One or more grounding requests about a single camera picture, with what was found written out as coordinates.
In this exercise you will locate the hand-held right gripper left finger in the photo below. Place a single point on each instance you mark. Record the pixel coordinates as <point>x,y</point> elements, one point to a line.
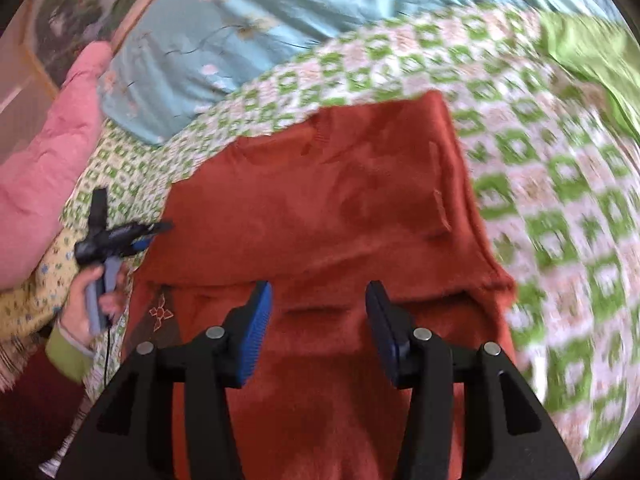
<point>256,327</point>

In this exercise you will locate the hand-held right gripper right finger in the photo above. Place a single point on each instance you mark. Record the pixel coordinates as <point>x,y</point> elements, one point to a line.
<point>384,327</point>

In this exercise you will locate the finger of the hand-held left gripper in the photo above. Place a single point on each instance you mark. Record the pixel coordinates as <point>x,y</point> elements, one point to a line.
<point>150,229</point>
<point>140,246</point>

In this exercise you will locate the rust red knit sweater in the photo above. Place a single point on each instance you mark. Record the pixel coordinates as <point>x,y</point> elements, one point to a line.
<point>320,220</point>

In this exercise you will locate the person's left forearm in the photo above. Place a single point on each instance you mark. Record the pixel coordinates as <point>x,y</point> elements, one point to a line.
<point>67,355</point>

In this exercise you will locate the person's left hand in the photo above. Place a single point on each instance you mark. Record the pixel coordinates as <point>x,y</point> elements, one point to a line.
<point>75,315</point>

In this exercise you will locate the yellow patterned pillow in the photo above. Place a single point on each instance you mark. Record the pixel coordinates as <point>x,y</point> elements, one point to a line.
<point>35,290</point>

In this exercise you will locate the pink pillow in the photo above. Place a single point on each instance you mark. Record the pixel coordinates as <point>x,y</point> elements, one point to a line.
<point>50,160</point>

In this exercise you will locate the striped woven cloth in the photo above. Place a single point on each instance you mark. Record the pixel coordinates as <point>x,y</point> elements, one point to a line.
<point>17,360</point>

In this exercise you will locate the green checked printed bedsheet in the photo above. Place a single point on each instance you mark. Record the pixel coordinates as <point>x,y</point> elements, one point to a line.
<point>540,200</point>

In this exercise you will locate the light blue floral quilt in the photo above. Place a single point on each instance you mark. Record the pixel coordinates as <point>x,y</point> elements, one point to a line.
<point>240,30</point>

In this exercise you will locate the framed landscape picture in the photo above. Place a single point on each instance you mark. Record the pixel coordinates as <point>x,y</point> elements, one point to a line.
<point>85,15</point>

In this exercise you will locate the plain green cloth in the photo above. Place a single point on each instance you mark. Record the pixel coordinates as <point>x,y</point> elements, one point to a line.
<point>592,55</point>

